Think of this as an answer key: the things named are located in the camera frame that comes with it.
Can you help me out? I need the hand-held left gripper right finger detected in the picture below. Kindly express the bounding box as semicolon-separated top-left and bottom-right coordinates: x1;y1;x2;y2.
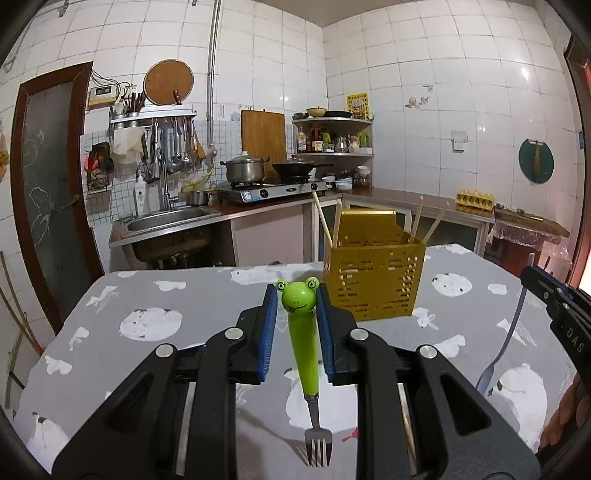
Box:
315;285;542;480

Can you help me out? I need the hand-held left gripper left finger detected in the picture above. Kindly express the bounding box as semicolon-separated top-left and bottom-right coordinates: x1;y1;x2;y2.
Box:
52;282;280;480

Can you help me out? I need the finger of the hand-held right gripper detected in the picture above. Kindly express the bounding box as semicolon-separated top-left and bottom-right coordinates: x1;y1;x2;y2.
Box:
521;266;573;319
531;265;591;305

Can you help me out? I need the green frog handle fork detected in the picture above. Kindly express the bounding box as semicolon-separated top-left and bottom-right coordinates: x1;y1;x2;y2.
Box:
276;276;334;467

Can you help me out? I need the blue spoon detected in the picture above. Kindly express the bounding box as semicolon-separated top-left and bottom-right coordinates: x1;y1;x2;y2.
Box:
475;253;535;398

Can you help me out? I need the yellow perforated utensil holder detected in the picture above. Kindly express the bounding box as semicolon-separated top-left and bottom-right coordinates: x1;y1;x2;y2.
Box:
323;210;426;322

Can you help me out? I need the row of hanging kitchen utensils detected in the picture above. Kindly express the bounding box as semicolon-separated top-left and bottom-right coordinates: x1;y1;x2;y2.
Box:
143;117;208;183

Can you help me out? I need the person's right hand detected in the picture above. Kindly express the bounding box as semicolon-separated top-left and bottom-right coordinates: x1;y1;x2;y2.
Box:
538;373;591;457

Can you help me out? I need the plastic covered side table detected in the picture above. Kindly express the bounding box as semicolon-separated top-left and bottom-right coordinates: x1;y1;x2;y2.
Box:
489;205;573;273

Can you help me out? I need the grey polar bear tablecloth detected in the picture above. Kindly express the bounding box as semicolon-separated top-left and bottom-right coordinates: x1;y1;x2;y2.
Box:
14;242;587;480

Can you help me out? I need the kitchen counter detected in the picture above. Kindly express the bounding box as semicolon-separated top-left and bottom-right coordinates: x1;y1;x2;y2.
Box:
108;187;497;273

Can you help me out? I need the yellow egg carton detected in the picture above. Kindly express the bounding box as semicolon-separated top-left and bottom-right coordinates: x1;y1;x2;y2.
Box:
456;188;495;206

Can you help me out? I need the gas stove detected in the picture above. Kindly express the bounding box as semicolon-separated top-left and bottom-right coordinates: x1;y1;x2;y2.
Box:
216;178;331;205

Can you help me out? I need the steel sink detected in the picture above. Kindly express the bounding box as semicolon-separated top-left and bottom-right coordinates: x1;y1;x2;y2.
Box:
124;205;223;232

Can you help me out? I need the steel cooking pot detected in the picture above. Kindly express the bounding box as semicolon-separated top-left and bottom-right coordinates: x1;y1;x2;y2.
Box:
219;151;271;184

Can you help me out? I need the black wok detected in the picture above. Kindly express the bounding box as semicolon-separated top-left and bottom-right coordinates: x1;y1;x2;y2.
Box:
271;157;334;178

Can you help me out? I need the metal faucet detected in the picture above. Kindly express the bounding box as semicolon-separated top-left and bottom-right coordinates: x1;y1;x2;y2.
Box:
152;148;180;212

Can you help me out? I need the white soap bottle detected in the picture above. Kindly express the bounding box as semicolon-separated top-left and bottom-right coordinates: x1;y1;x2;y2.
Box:
133;171;148;217

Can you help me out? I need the row of condiment bottles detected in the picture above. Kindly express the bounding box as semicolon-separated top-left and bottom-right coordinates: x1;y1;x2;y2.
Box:
295;126;372;154

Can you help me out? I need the rectangular wooden cutting board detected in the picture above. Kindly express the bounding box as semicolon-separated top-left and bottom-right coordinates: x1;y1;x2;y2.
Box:
240;109;287;164

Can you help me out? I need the metal corner shelf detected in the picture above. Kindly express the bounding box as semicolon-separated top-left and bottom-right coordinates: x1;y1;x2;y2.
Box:
292;113;376;158

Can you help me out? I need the white hanging cloth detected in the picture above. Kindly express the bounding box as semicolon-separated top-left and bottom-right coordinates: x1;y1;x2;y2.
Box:
111;129;145;166

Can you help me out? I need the red black hanging bag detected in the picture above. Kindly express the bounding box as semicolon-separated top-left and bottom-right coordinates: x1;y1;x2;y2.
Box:
83;141;115;195

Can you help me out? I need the wooden stick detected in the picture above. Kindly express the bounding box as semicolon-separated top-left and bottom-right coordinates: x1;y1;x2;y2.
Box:
0;286;44;356
0;251;33;342

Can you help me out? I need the brown frosted glass door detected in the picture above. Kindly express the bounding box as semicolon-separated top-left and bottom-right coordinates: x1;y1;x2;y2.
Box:
10;61;106;335

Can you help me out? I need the round wooden board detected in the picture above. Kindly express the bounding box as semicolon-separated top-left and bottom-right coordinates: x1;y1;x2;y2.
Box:
143;59;194;107

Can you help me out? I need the orange plastic bag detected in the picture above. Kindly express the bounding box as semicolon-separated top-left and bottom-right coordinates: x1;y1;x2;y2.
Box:
0;120;11;176

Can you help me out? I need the green round wall board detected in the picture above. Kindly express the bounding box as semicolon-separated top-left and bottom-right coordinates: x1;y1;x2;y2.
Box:
518;138;555;185

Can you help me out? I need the yellow wall poster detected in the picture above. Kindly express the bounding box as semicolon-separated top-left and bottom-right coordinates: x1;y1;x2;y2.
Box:
345;91;371;121

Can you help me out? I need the metal wall rack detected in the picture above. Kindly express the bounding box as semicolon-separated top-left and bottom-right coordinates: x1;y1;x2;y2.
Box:
109;105;198;131

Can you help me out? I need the beige wall box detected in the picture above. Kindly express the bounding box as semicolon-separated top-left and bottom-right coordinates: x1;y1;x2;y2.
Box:
88;84;118;110

